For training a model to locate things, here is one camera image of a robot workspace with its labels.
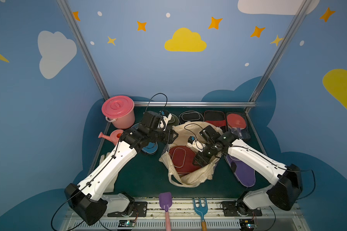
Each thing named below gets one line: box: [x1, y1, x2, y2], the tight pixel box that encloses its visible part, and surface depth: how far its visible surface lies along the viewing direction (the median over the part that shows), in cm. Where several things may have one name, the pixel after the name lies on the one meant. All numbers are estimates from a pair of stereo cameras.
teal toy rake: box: [193, 197, 209, 231], surface depth 75 cm
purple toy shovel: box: [159, 192, 173, 231], surface depth 78 cm
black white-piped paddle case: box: [178, 110, 205, 125], surface depth 114 cm
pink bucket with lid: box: [101, 95, 136, 130], surface depth 98 cm
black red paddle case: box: [203, 110, 227, 133], surface depth 117 cm
